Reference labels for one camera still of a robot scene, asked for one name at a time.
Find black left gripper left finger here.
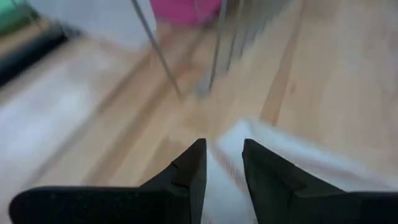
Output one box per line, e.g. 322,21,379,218
9,138,208,224

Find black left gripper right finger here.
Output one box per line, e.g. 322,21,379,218
242,138,398,224

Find white striped dish towel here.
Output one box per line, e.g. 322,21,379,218
200,117,398,224

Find metal wire dish rack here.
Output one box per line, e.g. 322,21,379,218
129,0,280,101

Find pink plate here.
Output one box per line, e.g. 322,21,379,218
149,0,223,27

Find light green plate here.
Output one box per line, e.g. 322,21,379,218
0,0,40,35

